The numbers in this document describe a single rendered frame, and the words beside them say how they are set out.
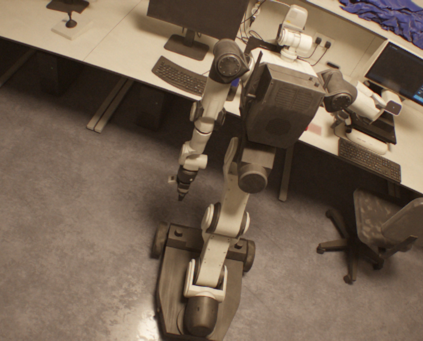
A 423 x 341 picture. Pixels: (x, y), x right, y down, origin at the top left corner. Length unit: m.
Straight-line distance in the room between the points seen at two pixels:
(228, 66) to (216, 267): 1.01
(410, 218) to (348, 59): 1.23
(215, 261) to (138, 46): 1.30
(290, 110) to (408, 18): 1.31
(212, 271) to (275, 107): 0.93
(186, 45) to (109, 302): 1.58
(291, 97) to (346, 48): 1.45
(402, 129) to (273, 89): 1.58
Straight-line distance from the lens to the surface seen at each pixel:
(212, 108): 1.34
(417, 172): 2.39
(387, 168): 2.18
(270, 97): 1.18
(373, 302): 2.68
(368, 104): 1.52
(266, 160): 1.38
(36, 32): 2.31
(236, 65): 1.21
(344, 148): 2.05
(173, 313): 1.89
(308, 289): 2.41
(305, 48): 1.33
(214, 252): 1.75
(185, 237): 2.01
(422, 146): 2.63
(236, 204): 1.58
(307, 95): 1.20
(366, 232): 2.20
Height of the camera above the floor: 1.99
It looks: 53 degrees down
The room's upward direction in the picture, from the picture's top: 23 degrees clockwise
